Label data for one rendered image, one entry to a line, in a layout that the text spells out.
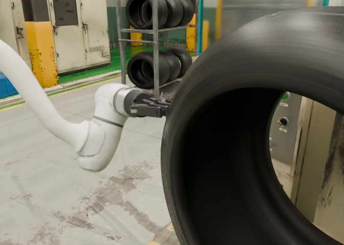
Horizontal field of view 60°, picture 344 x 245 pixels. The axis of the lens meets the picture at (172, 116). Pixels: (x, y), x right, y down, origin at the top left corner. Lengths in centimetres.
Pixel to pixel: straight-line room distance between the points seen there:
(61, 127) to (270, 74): 66
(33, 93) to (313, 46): 71
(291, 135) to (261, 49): 84
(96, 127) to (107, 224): 149
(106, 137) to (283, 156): 69
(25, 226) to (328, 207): 208
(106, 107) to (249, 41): 60
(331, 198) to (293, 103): 43
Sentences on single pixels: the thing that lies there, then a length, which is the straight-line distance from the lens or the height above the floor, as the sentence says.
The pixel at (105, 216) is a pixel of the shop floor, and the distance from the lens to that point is 242.
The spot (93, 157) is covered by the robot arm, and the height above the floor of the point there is 106.
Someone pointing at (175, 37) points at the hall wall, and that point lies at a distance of 1118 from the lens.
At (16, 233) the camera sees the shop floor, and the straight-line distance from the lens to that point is 248.
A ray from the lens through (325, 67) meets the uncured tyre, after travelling 36.
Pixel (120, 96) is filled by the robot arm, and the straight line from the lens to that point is 88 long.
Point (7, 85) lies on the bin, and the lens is 591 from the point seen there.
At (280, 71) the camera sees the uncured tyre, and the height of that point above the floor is 142.
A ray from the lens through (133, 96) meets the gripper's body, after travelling 84.
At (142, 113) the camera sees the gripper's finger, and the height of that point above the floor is 123.
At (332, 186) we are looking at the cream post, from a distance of 84.
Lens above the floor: 149
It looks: 21 degrees down
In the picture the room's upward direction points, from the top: straight up
